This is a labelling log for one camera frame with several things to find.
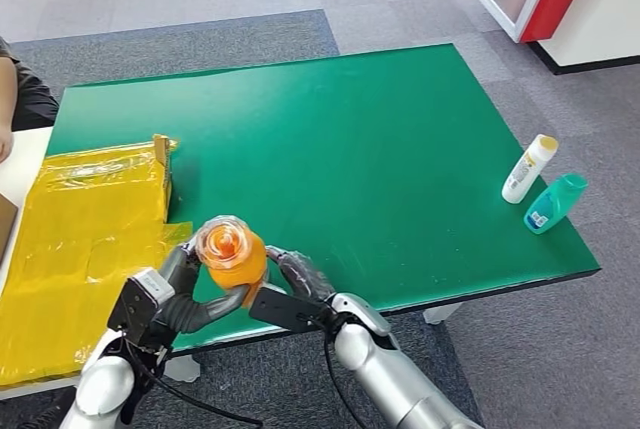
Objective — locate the green table mat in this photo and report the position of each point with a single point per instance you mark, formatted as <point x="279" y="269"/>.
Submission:
<point x="324" y="148"/>

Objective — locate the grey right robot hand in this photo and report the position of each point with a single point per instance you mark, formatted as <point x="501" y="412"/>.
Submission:
<point x="305" y="277"/>

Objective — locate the yellow tape-wrapped cardboard box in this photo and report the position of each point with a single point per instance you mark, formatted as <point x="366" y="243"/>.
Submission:
<point x="84" y="240"/>

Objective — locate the person's forearm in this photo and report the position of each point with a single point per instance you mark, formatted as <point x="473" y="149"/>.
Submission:
<point x="6" y="91"/>

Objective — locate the person's hand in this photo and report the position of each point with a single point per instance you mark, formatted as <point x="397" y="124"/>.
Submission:
<point x="4" y="144"/>

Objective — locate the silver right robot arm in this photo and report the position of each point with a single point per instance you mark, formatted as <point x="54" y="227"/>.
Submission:
<point x="395" y="380"/>

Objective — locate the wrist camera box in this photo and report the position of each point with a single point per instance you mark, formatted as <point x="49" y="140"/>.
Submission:
<point x="285" y="310"/>
<point x="143" y="300"/>

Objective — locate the white bottle with yellow cap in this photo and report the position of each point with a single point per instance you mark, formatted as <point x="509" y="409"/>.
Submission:
<point x="527" y="171"/>

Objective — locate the orange bottle with clear cap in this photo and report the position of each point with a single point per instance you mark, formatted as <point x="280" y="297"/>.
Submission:
<point x="232" y="254"/>

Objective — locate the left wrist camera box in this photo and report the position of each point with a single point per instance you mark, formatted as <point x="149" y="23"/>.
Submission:
<point x="143" y="300"/>

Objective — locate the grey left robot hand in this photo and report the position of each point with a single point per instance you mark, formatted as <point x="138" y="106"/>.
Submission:
<point x="190" y="310"/>

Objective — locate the white side table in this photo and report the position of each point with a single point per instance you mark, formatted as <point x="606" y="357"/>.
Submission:
<point x="20" y="161"/>

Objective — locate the person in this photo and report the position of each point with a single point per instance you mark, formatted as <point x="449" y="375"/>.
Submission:
<point x="32" y="101"/>

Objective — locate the brown board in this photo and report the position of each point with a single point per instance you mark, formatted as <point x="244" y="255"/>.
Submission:
<point x="6" y="227"/>

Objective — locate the white table foot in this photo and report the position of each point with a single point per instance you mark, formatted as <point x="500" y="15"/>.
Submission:
<point x="440" y="313"/>
<point x="183" y="368"/>

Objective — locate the teal bottle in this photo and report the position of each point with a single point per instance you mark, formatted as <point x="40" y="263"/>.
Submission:
<point x="552" y="204"/>

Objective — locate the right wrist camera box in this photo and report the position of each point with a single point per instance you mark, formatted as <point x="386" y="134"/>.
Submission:
<point x="285" y="310"/>

